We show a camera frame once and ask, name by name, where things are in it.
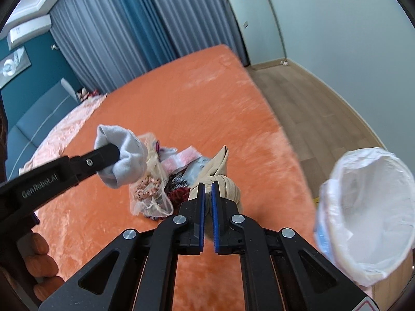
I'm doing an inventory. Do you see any pink and white packet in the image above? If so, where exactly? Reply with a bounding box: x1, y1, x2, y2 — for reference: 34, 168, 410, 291
160, 146, 199, 173

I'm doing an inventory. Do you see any trash bin with white liner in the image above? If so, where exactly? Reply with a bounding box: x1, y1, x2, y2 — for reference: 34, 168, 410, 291
313, 147, 415, 287

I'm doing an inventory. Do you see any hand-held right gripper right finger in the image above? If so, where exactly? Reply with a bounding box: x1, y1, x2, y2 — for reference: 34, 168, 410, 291
211, 181, 381, 311

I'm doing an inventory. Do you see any small plush toy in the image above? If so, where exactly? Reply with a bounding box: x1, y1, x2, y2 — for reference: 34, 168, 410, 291
76, 87, 99, 103

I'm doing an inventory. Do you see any person's left hand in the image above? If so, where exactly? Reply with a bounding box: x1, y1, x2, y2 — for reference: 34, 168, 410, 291
18, 232, 65, 302

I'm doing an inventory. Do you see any pink scrunchie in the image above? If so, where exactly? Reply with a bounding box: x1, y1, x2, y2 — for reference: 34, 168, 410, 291
135, 176, 162, 202

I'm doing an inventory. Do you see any framed wall picture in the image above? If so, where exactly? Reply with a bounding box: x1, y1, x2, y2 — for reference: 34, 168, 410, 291
0, 47, 32, 88

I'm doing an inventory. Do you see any beige knotted cloth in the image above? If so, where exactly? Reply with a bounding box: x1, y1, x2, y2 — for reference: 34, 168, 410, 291
190, 146, 243, 243

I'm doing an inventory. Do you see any pale blue printed packet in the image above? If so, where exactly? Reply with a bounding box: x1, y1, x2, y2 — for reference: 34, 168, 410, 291
194, 156, 215, 176

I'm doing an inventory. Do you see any blue padded headboard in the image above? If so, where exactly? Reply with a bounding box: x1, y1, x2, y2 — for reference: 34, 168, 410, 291
0, 78, 80, 182

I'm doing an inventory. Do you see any orange plush blanket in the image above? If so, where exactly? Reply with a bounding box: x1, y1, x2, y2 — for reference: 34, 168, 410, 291
32, 44, 313, 311

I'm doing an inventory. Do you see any white air conditioner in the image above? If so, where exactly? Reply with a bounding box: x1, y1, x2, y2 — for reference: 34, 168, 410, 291
6, 15, 52, 48

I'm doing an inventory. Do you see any blue curtain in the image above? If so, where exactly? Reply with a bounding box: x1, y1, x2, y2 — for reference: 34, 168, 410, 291
110, 0, 182, 72

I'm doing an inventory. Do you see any dark red knit cloth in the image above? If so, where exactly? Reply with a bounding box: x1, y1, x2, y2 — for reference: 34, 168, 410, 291
165, 173, 196, 208

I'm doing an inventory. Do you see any clear plastic bag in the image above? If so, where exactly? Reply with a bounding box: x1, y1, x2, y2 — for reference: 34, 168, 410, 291
130, 132, 174, 218

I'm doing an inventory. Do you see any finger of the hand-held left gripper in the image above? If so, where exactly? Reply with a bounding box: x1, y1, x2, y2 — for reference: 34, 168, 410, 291
66, 144, 122, 182

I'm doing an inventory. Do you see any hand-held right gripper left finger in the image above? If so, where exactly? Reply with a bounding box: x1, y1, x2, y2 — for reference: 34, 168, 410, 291
38, 182, 205, 311

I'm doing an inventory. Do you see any standing mirror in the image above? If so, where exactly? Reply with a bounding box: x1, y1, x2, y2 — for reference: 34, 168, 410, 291
220, 0, 288, 69

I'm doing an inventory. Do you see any grey curtain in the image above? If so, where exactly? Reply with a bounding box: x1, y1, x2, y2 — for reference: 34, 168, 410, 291
49, 0, 153, 95
152, 0, 251, 69

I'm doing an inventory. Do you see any grey sock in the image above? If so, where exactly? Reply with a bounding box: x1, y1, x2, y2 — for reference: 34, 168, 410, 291
94, 124, 150, 189

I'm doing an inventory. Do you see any pink satin quilt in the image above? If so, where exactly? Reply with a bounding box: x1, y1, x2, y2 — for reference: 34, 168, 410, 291
18, 92, 107, 175

